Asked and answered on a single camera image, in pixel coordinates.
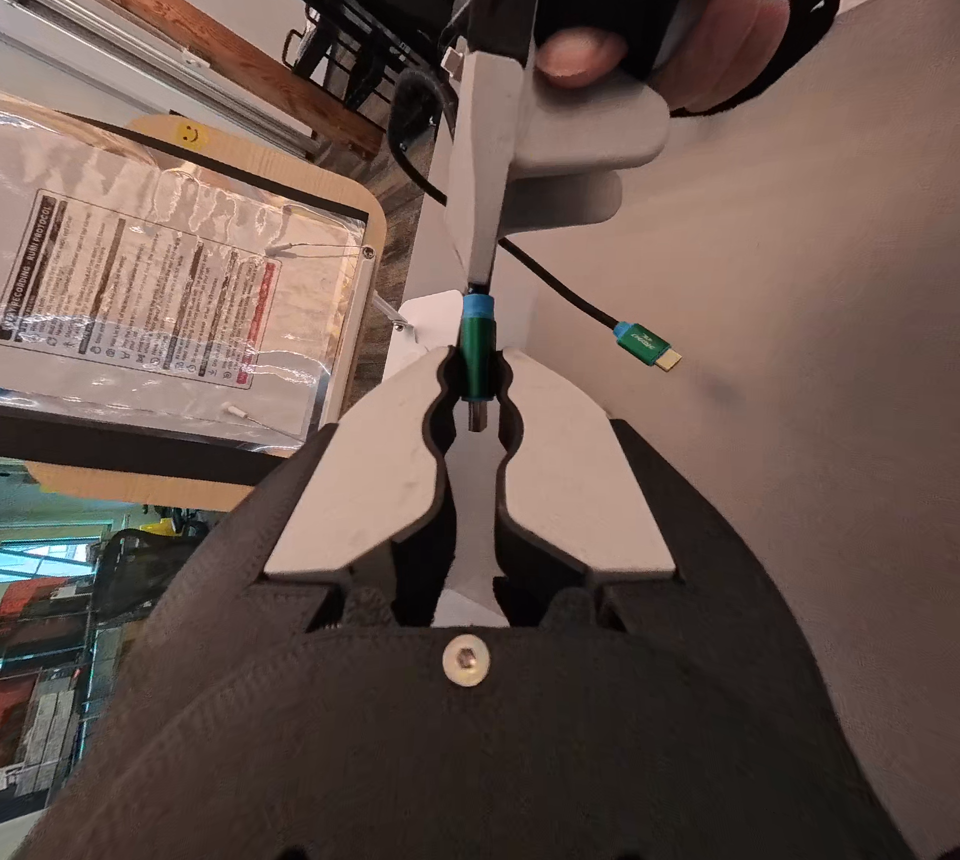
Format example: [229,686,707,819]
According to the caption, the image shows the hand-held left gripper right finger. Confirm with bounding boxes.
[495,346,678,585]

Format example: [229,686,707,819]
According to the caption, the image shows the aluminium rail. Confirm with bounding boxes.
[0,0,320,160]

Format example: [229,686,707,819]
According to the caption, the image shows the brown wooden beam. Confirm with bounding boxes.
[0,0,386,161]

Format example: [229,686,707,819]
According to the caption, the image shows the black mesh chair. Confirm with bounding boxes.
[90,523,222,625]

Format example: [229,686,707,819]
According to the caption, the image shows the background storage shelf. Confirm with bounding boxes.
[0,485,151,820]

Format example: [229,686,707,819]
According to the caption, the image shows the laminated instruction sheet on board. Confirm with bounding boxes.
[0,114,389,510]

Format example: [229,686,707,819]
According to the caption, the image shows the black hdmi cable green plugs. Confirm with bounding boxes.
[388,118,685,434]

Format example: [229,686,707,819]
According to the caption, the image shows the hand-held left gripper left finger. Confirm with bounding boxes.
[262,345,459,584]

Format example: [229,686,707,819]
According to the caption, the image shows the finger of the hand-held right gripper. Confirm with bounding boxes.
[446,49,671,289]
[510,169,625,233]

